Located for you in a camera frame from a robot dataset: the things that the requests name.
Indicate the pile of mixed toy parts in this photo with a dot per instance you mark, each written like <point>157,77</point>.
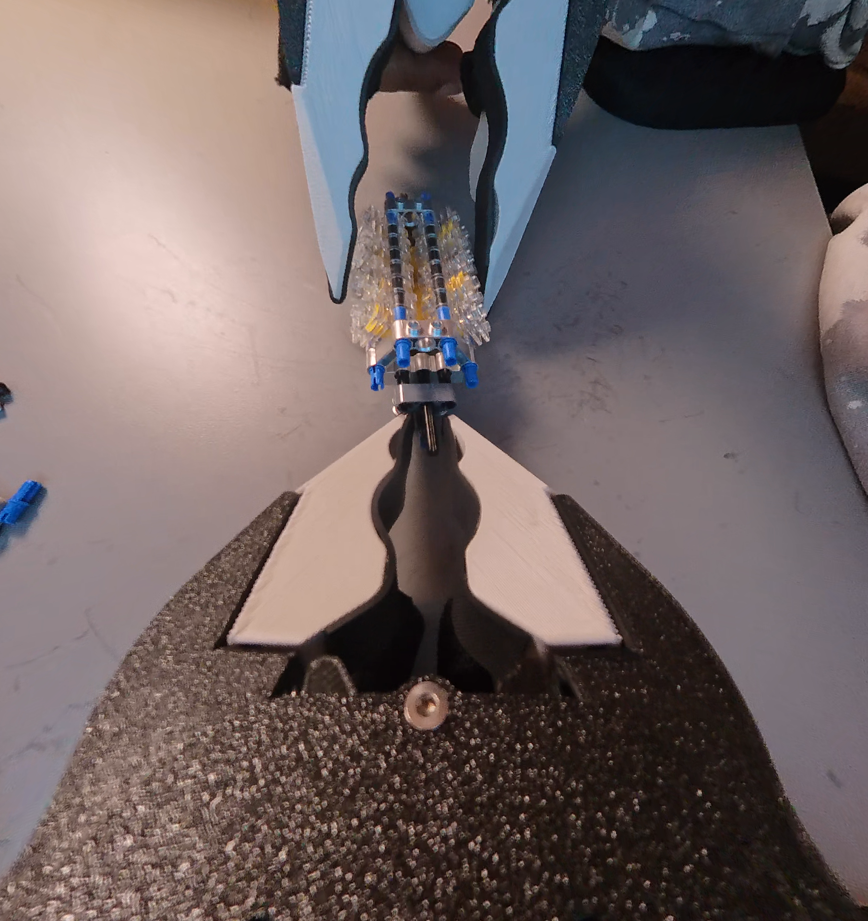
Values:
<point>20,500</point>

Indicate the dark grey toy beam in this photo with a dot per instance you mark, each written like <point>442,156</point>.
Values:
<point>423,396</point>

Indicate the person's right forearm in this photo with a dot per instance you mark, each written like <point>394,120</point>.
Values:
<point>693,93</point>

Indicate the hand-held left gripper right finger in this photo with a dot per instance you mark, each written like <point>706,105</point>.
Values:
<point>542,568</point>

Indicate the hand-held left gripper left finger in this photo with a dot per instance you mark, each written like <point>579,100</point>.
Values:
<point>311,568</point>

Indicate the transparent toy engine block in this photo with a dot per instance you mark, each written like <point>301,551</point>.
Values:
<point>419,288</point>

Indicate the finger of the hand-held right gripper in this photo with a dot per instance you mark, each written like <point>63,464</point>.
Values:
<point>329,144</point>
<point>527,129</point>

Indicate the person's right hand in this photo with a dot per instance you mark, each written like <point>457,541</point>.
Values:
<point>423,72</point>

